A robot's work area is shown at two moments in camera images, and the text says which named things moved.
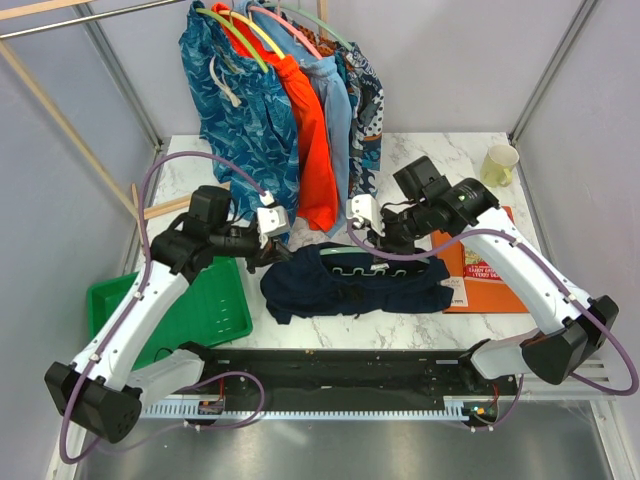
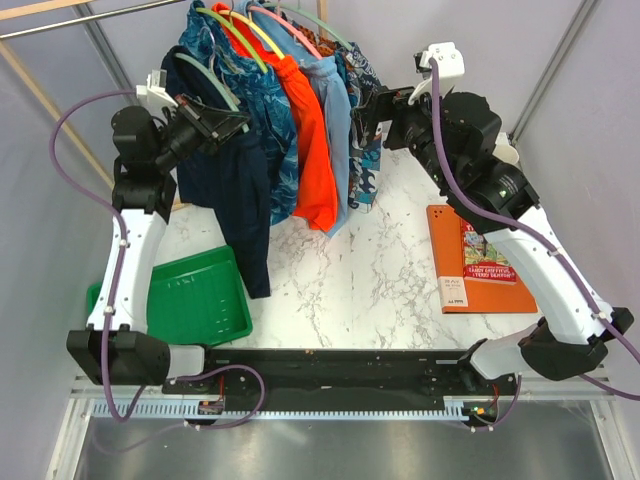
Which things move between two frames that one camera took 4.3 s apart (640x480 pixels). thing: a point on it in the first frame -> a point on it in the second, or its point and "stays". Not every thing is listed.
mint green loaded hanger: (294, 9) stays
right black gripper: (389, 243) -> (390, 103)
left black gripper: (274, 252) -> (212, 126)
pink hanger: (288, 25) stays
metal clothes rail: (83, 20) stays
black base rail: (348, 378) stays
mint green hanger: (357, 250) -> (245, 128)
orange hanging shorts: (318, 200) stays
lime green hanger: (240, 35) stays
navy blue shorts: (339, 278) -> (231, 175)
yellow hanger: (279, 53) stays
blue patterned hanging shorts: (250, 115) stays
